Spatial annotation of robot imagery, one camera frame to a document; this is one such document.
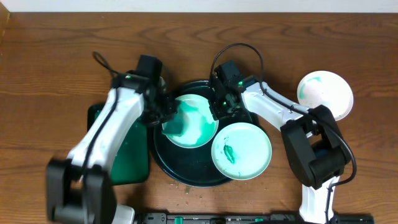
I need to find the green scrubbing sponge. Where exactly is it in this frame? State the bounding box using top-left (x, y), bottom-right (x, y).
top-left (162, 114), bottom-right (185, 136)

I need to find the mint green plate top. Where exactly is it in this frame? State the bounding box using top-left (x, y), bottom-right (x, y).
top-left (162, 94), bottom-right (219, 148)

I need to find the mint green plate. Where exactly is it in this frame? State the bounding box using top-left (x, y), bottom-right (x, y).
top-left (162, 94), bottom-right (219, 148)
top-left (211, 123), bottom-right (272, 180)

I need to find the black rectangular water tray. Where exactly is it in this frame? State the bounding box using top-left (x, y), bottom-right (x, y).
top-left (86, 103), bottom-right (150, 186)

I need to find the white plate with green stain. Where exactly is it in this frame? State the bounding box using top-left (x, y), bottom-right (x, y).
top-left (297, 70), bottom-right (354, 121)

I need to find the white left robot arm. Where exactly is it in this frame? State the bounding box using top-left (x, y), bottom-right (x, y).
top-left (45, 70), bottom-right (175, 223)

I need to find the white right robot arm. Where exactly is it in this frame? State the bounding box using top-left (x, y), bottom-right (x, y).
top-left (208, 75), bottom-right (357, 223)

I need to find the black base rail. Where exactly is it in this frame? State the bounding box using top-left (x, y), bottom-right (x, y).
top-left (136, 212), bottom-right (375, 224)

